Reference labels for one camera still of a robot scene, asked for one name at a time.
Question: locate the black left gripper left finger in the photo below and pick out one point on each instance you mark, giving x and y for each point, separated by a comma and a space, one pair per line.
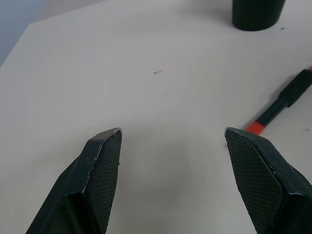
97, 180

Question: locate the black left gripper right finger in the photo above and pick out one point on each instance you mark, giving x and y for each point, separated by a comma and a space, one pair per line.
263, 180

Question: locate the black marker with red cap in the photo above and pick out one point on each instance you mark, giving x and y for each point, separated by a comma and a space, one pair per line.
287, 97

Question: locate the black cylindrical pen holder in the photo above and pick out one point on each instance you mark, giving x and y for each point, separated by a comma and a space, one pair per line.
257, 14

